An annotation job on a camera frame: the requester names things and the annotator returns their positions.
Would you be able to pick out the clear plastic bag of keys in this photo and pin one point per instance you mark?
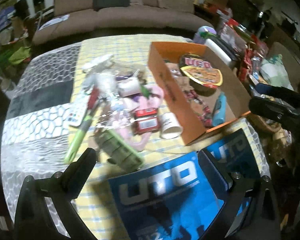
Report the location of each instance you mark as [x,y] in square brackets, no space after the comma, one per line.
[102,63]

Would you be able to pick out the white paper cup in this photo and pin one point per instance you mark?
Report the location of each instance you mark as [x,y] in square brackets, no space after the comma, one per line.
[170,126]

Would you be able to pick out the grey patterned table cover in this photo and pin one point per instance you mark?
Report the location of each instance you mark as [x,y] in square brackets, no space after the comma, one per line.
[40,130]

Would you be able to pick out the orange cardboard box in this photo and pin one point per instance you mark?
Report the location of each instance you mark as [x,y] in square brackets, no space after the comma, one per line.
[170,97]

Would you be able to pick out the light blue bottle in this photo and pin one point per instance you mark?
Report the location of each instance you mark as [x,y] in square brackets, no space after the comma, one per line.
[219,110]

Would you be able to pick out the floral pillow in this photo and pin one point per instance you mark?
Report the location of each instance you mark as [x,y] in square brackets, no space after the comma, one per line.
[276,67]

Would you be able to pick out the white paper sheet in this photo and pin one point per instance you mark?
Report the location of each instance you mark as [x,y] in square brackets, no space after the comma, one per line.
[55,21]

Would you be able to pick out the blue printed cardboard box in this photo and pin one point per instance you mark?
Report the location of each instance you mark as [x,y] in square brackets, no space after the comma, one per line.
[231,150]
[165,195]

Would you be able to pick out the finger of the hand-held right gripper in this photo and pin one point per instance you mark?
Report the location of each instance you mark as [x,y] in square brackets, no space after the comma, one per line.
[265,106]
[267,88]

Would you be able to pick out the white tube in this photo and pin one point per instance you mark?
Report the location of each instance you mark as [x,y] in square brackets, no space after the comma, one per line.
[218,51]

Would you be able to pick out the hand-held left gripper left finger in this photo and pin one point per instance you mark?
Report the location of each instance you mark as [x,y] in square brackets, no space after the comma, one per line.
[77,180]

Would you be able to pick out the red toy car package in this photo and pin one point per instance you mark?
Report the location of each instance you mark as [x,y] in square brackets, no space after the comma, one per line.
[146,123]

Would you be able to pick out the brown sofa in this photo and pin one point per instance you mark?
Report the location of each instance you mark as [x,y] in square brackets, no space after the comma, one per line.
[102,22]

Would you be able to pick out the pile of red snack packets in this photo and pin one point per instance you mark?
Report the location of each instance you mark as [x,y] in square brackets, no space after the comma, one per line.
[240,37]

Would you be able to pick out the green flat case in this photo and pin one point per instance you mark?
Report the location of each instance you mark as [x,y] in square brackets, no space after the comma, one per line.
[120,147]

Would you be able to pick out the instant noodle bowl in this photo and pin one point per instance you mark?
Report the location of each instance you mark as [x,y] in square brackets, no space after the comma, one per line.
[201,71]

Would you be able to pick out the yellow checked tablecloth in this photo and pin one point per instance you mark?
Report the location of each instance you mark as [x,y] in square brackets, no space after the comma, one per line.
[120,47]

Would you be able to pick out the green plastic bag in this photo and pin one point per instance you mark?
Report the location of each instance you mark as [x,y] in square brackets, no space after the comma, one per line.
[17,55]

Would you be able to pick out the pink plush toy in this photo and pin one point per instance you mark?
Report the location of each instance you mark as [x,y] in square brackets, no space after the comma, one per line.
[150,102]

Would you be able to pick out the crumpled clear plastic bag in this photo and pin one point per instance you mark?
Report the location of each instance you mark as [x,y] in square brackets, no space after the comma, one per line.
[112,116]

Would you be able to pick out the light green marker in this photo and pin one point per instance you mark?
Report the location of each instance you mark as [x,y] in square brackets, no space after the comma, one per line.
[77,137]

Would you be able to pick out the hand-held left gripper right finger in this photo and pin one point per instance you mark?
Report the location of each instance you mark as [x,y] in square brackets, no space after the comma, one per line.
[215,175]

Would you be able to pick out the white remote control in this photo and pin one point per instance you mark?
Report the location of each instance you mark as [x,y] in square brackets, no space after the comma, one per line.
[77,113]

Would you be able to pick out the purple and green toy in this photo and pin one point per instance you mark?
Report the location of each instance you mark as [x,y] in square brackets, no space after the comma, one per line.
[205,33]

